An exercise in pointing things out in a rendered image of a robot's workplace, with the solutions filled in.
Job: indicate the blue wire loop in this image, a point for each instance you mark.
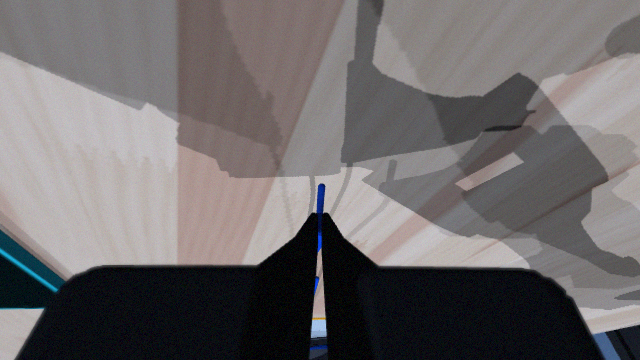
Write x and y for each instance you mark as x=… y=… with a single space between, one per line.
x=320 y=207

